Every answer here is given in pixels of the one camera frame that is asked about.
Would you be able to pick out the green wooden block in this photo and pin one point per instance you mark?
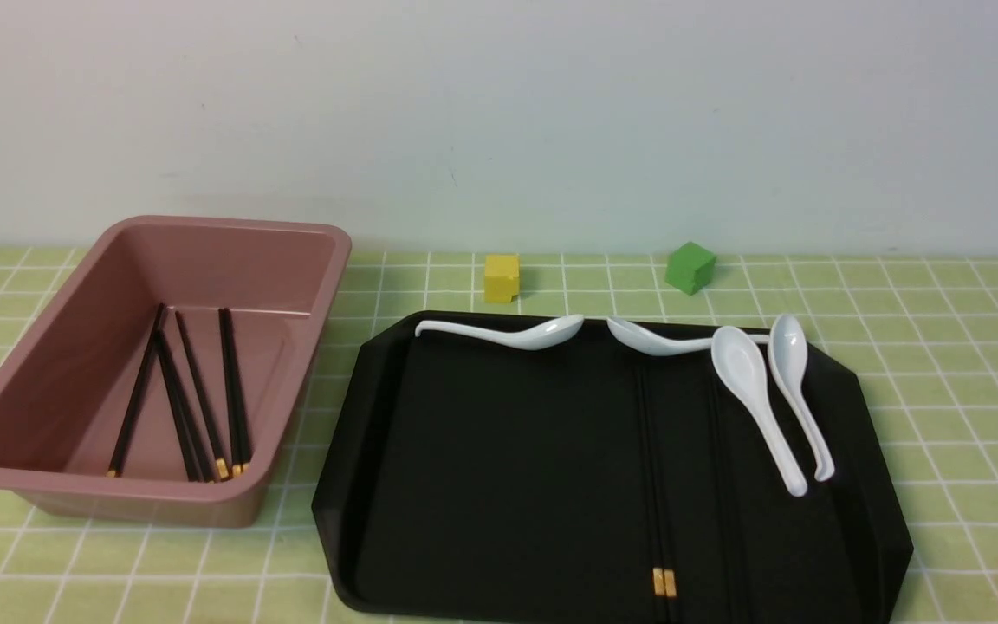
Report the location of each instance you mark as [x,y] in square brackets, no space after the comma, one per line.
[690,268]

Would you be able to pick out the white spoon large bowl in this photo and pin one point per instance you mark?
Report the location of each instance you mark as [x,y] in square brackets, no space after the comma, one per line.
[741,368]

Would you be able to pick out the white spoon far left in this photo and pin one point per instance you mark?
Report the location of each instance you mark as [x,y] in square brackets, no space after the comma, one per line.
[539,337]

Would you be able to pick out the white spoon centre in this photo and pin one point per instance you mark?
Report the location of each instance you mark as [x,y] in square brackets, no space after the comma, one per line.
[641,339]

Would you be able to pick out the yellow wooden block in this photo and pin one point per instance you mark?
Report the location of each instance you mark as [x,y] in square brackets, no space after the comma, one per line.
[502,278]

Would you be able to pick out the black plastic tray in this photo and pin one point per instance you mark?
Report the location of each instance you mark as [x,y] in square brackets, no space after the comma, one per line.
[469,481]

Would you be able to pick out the pink plastic bin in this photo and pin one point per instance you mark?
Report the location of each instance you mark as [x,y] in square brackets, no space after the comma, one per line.
[65,387]

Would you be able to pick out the black chopstick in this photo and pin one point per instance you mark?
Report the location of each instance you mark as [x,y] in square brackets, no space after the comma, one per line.
[242,407]
[651,499]
[136,400]
[207,415]
[180,413]
[232,401]
[669,579]

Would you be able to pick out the white spoon far right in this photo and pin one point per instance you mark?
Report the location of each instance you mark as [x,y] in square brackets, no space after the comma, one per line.
[788,358]

